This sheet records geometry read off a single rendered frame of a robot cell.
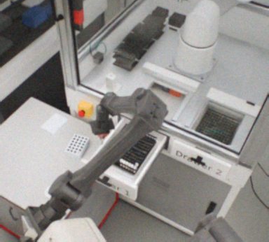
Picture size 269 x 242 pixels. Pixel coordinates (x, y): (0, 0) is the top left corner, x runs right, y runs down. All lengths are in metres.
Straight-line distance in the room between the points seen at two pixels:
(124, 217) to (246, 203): 0.89
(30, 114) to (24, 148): 0.24
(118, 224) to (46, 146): 0.86
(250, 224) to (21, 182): 1.59
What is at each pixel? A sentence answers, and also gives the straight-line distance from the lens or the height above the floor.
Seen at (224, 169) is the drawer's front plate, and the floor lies 0.89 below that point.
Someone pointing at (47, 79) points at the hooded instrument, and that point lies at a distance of 2.38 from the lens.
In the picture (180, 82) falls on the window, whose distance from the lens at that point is 1.45.
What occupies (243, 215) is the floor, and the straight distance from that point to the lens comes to 2.62.
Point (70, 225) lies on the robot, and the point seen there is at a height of 1.37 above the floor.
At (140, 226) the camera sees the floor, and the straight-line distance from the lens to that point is 2.43.
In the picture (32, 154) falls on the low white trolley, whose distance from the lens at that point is 1.84.
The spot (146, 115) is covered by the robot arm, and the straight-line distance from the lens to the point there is 0.96.
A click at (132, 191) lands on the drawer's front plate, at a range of 1.52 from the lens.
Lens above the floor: 2.22
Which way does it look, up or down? 53 degrees down
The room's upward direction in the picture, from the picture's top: 4 degrees clockwise
